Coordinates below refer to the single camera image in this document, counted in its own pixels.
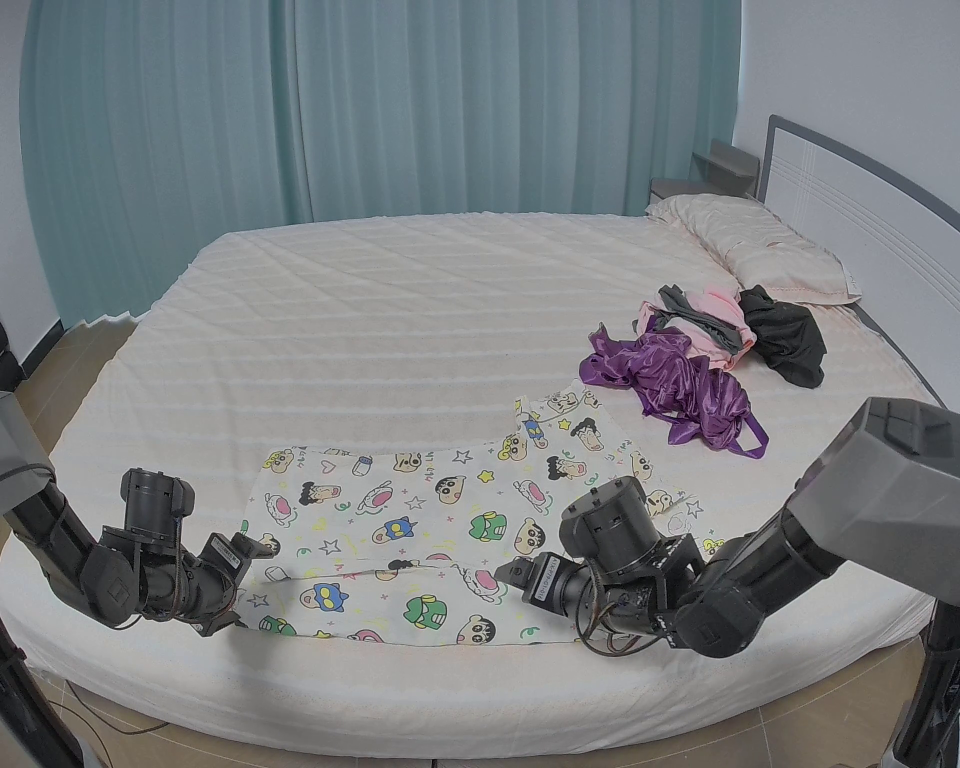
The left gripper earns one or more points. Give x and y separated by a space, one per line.
221 562

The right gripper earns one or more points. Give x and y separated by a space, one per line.
562 589

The white printed pyjama top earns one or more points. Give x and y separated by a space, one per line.
420 502

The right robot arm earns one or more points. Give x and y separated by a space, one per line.
750 585

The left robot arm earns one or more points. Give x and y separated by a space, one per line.
112 585

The bed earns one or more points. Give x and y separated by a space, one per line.
412 300

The purple satin garment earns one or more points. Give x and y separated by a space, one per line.
675 375

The grey garment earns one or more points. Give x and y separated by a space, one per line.
679 298

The pink garment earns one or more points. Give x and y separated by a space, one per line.
712 307

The black garment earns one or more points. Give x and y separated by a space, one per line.
791 341

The cream pillow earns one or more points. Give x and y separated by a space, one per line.
765 247

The blue-green curtain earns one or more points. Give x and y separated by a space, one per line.
225 112

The grey bedside table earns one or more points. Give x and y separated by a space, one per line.
724 161

